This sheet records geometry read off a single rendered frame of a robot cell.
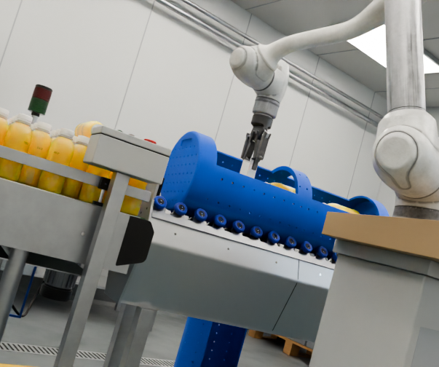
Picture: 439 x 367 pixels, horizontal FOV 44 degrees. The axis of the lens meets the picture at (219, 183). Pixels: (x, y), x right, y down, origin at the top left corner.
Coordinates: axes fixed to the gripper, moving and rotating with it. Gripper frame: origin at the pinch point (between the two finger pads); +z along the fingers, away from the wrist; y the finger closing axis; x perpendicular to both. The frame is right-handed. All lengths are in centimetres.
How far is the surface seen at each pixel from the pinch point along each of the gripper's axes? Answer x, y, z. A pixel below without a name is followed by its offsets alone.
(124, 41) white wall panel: -25, 342, -131
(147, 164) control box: 47, -29, 12
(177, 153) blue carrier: 23.6, 10.4, 1.2
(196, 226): 16.7, -6.8, 24.0
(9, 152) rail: 79, -16, 19
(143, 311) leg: 25, -5, 54
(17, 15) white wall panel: 72, 326, -108
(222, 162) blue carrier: 3.3, 14.8, -1.8
